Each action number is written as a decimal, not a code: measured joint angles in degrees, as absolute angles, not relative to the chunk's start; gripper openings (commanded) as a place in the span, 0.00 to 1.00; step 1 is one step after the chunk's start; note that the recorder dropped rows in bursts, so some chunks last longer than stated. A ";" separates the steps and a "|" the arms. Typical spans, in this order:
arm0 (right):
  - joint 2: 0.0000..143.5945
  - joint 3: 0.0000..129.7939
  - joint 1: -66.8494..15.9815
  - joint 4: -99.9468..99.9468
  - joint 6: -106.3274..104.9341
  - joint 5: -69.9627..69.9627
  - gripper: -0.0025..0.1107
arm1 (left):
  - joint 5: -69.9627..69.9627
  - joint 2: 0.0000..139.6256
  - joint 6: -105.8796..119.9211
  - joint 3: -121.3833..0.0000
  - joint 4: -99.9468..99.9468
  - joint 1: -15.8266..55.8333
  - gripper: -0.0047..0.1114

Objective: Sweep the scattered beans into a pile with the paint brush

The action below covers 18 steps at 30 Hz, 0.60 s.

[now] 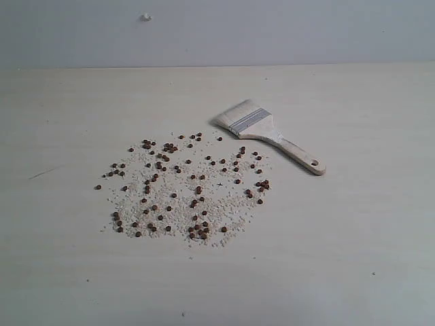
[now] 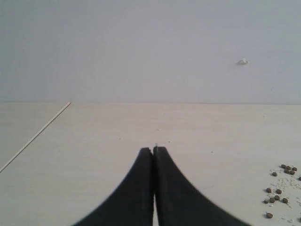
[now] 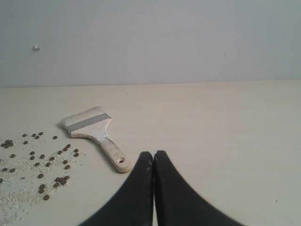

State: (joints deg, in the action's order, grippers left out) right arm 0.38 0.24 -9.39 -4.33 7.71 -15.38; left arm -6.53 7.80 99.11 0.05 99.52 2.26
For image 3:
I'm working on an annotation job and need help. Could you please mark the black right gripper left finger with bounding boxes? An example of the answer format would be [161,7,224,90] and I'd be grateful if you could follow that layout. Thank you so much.
[81,152,153,226]

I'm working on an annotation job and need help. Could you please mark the wooden paint brush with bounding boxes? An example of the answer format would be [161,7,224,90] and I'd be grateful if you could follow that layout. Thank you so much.
[60,106,131,173]

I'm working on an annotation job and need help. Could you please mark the white wall hook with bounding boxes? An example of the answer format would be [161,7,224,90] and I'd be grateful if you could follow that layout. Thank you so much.
[32,45,41,51]

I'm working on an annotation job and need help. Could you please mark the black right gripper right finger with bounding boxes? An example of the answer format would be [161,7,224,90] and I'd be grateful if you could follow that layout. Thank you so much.
[154,150,238,226]

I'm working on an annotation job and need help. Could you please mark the scattered brown pellets and grains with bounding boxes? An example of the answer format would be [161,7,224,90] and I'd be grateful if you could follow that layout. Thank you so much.
[0,132,83,226]

